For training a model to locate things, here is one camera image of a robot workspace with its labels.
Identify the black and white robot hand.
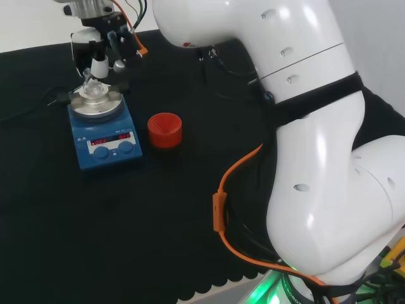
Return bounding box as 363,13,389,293
70,12,142,80

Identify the clear glass round-bottom flask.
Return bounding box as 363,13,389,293
81,68,107,99

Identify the heater with blue base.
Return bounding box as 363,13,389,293
56,80,144,174

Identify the red ribbed flask holder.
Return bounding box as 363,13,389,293
147,112,184,149

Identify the thin metal probe rod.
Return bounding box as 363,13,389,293
47,82,84,106

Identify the black bench cloth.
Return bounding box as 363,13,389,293
0,30,405,304

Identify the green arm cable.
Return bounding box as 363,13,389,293
125,0,149,32

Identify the black heater cable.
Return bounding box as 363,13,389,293
0,85,61,123

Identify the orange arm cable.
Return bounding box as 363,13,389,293
111,0,337,304

